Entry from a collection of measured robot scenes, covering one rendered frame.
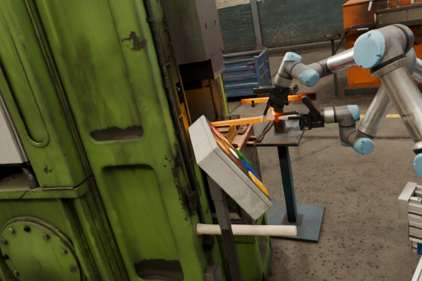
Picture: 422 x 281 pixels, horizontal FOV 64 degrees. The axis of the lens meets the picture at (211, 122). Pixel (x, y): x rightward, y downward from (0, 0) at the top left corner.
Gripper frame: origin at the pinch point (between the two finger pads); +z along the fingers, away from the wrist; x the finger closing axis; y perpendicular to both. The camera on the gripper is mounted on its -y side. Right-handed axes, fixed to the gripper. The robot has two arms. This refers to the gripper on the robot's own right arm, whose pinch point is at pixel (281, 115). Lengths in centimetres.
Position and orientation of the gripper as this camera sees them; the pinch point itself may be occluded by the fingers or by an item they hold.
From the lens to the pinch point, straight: 170.5
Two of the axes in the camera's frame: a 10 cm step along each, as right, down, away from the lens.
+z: -9.4, 0.9, 3.3
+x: 2.8, -3.7, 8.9
